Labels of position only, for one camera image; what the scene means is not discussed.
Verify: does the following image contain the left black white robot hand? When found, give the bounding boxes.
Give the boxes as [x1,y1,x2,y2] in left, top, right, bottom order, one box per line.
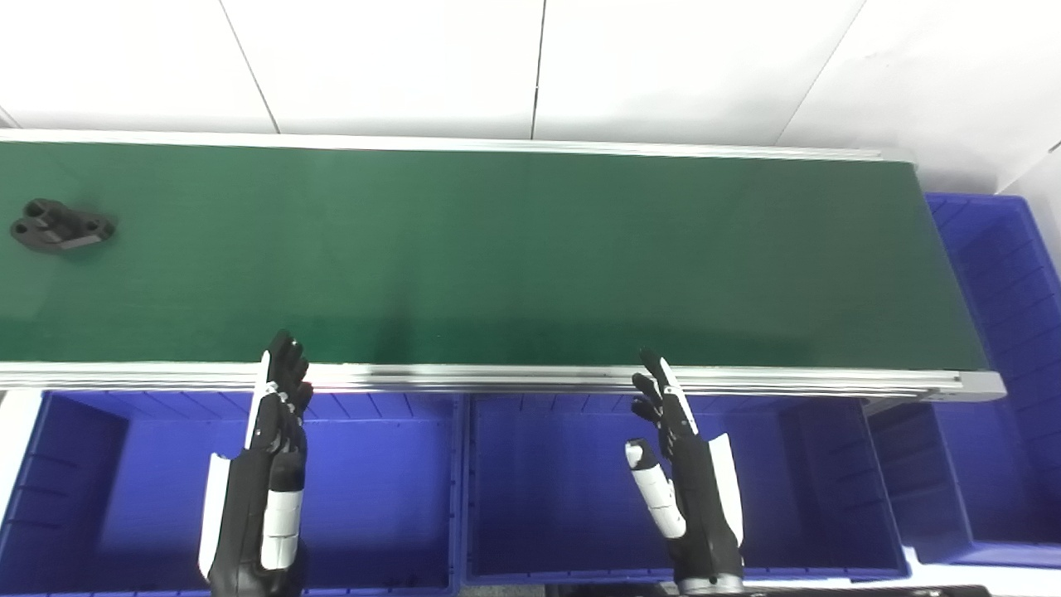
[197,329,315,597]

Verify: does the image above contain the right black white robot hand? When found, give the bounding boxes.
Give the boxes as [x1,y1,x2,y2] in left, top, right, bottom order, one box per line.
[623,347,746,595]

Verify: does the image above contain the black flanged machine part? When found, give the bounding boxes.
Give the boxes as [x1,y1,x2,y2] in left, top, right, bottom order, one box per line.
[10,199,117,254]

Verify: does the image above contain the blue plastic bin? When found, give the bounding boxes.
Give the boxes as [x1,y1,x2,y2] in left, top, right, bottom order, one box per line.
[463,393,912,586]
[0,391,463,597]
[865,193,1061,570]

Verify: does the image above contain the green conveyor belt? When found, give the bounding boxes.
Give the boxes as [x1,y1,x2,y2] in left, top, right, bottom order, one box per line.
[0,129,1007,405]
[0,141,990,371]

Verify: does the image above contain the white flat panel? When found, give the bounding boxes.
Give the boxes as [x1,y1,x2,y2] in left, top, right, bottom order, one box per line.
[0,390,44,507]

